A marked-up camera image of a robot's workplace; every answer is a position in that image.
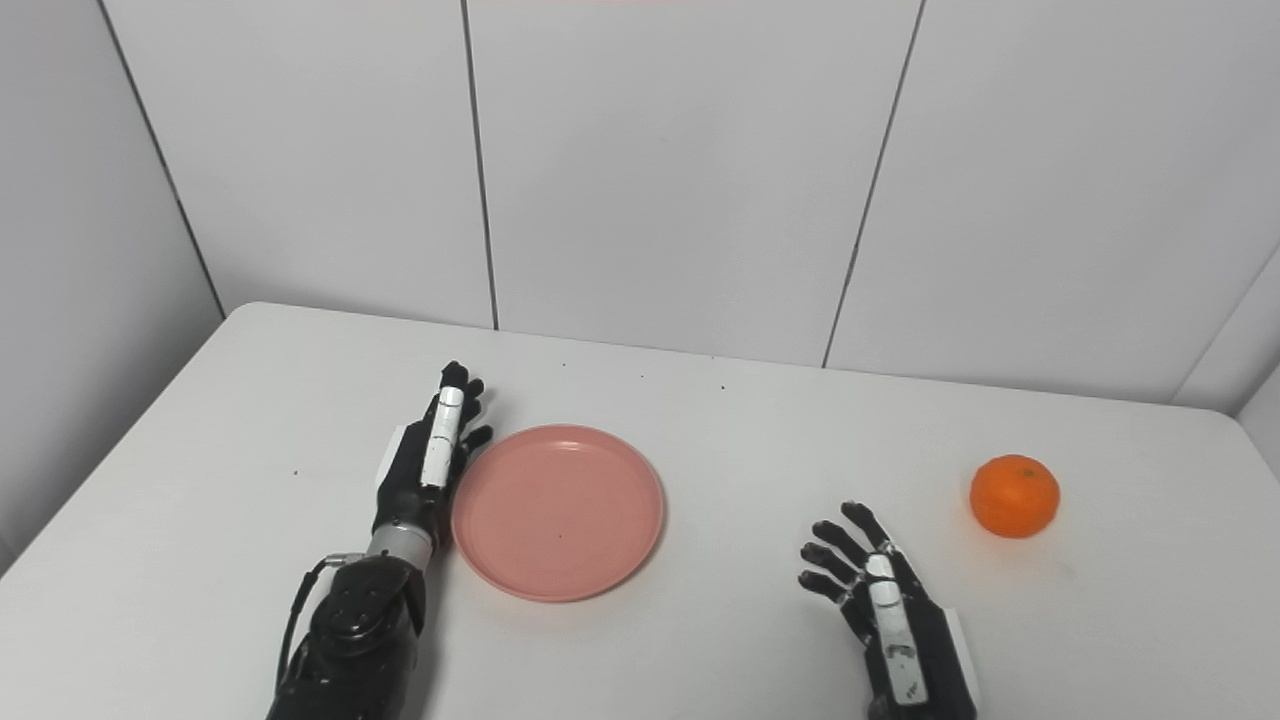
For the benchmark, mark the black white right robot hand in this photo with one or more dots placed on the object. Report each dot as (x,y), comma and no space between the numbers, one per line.
(910,650)

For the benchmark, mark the orange fruit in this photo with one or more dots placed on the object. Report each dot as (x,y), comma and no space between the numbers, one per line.
(1014,497)

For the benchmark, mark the pink round plate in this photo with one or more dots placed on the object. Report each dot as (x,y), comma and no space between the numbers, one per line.
(558,512)

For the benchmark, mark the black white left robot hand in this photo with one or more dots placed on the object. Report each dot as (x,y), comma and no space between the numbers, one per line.
(410,490)

